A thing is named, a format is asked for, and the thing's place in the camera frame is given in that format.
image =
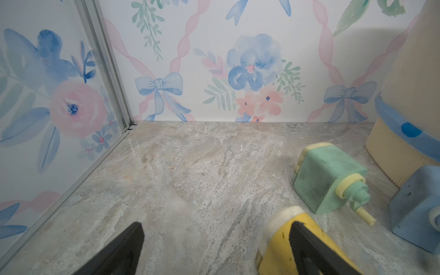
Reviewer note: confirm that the cream waste bin with liner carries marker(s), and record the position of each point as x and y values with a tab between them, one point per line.
406	135

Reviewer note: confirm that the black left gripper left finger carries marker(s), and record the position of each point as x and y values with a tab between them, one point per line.
120	256

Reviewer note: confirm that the green pencil sharpener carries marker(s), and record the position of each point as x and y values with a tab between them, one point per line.
327	178

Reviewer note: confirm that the yellow pencil sharpener front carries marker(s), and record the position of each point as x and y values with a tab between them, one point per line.
274	255

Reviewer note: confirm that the aluminium corner post left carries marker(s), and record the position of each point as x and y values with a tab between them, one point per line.
94	25

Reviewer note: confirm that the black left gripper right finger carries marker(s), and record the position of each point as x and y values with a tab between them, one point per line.
313	257

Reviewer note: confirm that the blue pencil sharpener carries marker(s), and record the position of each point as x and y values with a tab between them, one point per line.
415	209

